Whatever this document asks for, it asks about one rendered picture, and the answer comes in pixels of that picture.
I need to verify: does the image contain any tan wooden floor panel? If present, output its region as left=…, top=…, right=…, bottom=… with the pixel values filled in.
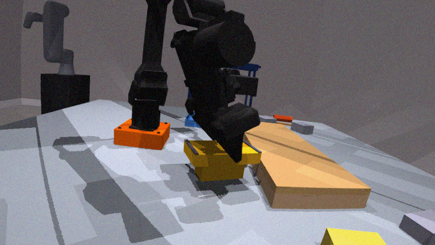
left=243, top=122, right=371, bottom=209

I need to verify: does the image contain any blue open tray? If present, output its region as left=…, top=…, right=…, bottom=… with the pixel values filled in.
left=184, top=114, right=201, bottom=128

